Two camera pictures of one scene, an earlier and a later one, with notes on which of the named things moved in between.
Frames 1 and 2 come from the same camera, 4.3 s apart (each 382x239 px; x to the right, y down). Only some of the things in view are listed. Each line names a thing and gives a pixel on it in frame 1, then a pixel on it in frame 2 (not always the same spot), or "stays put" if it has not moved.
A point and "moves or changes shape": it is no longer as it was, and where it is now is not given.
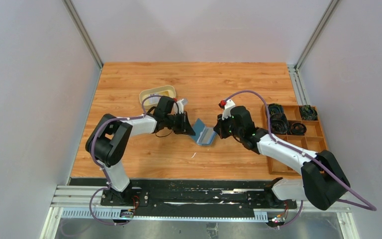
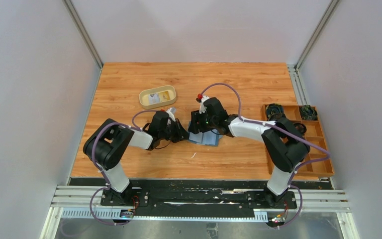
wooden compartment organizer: [313, 140] stays put
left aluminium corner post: [83, 27] stays put
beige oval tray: [152, 101] stays put
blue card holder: [204, 135] moves or changes shape
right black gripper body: [237, 132] -> [211, 122]
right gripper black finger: [223, 127] -> [197, 124]
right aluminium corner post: [331, 7] stays put
